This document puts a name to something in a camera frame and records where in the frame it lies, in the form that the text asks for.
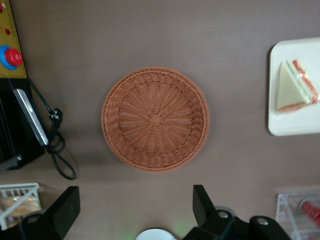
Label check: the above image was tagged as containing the clear acrylic bottle rack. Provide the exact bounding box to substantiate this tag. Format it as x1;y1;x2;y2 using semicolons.
275;189;320;240

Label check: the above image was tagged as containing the red cola bottle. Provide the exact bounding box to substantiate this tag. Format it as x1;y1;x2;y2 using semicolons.
298;198;320;221

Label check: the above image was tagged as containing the brown round wicker basket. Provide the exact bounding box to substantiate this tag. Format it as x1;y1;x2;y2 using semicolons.
100;65;211;174

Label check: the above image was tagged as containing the triangle sandwich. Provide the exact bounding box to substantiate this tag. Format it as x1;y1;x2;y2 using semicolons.
275;59;320;114

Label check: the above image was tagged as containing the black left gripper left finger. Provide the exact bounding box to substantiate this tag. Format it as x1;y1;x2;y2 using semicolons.
17;185;81;240

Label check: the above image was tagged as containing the white wire rack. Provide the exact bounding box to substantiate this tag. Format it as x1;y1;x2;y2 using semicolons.
0;182;41;231

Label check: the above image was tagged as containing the beige plastic tray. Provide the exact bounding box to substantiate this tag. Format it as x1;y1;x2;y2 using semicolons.
267;36;320;137

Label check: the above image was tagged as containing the black sealing machine yellow panel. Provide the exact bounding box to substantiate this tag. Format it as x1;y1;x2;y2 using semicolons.
0;0;49;172

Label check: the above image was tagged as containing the bagged cracker snack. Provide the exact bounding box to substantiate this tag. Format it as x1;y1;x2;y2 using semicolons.
2;195;42;226

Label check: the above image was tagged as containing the black power cable with plug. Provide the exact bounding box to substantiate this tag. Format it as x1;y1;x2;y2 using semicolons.
26;75;78;181

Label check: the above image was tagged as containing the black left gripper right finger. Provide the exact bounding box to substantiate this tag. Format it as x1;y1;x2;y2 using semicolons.
191;184;237;240

